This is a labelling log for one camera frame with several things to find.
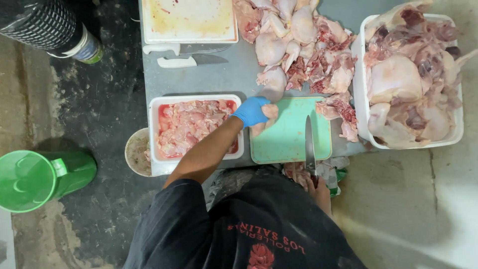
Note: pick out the heap of raw chicken pieces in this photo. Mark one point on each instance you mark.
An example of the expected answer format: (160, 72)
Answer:
(298, 41)

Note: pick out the person's left fingers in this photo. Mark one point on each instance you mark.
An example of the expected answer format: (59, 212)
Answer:
(263, 101)

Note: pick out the green cutting board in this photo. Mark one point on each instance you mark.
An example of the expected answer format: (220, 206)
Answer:
(289, 134)

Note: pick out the pile of pink chicken meat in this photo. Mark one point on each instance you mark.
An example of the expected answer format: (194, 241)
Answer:
(188, 125)

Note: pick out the black mesh basket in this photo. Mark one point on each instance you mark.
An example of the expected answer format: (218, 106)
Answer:
(33, 20)

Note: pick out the bloody chicken back piece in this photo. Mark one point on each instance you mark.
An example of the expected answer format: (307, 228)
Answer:
(341, 112)

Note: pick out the pale raw chicken piece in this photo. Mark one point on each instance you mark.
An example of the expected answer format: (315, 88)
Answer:
(269, 112)

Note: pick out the person's right fingers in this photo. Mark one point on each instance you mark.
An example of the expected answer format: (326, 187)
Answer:
(312, 182)

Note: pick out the large white plastic tub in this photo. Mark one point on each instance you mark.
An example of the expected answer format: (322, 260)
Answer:
(359, 97)

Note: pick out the steel blade kitchen knife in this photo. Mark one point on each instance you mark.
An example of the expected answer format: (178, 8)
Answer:
(309, 144)

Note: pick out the crumpled plastic bag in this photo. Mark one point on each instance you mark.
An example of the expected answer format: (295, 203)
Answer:
(330, 172)

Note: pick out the person's black printed shirt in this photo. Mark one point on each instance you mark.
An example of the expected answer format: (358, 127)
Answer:
(242, 228)

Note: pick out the heap of whole chicken carcasses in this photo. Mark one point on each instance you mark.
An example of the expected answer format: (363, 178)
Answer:
(407, 78)

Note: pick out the small white plastic tub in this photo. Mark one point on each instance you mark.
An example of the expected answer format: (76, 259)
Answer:
(154, 127)

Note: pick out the round white bucket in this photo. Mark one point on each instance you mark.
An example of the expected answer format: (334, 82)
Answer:
(136, 151)

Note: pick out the person's right hand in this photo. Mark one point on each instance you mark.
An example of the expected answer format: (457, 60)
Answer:
(321, 194)

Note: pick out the stained white cutting board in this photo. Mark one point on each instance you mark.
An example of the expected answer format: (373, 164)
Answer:
(186, 18)

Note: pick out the green plastic pitcher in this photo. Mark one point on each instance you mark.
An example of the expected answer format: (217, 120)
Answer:
(33, 179)

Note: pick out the person's left hand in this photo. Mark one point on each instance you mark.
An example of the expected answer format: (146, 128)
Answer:
(249, 112)

